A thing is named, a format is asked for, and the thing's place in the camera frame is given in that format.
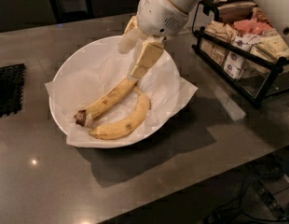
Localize dark machine in background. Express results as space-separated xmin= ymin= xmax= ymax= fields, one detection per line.
xmin=49 ymin=0 xmax=93 ymax=23

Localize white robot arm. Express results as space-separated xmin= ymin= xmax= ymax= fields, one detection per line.
xmin=117 ymin=0 xmax=289 ymax=79

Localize white paper bowl liner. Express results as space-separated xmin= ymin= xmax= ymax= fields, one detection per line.
xmin=45 ymin=31 xmax=199 ymax=147

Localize long banana with dark tip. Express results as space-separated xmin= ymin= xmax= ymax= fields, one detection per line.
xmin=74 ymin=77 xmax=137 ymax=127

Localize pink sweetener packets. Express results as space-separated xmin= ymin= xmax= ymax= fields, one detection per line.
xmin=233 ymin=19 xmax=271 ymax=35

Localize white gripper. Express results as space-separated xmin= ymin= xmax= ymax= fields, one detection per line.
xmin=117 ymin=0 xmax=190 ymax=79

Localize black cables under counter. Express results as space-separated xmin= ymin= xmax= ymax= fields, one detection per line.
xmin=203 ymin=152 xmax=289 ymax=224

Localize curved yellow banana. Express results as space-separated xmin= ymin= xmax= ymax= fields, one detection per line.
xmin=89 ymin=86 xmax=151 ymax=140

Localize brown napkin stack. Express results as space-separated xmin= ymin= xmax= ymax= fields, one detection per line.
xmin=213 ymin=0 xmax=256 ymax=23

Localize black rubber mesh mat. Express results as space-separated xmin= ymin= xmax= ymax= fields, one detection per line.
xmin=0 ymin=63 xmax=25 ymax=118

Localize black wire condiment caddy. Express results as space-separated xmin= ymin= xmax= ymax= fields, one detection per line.
xmin=192 ymin=0 xmax=289 ymax=107

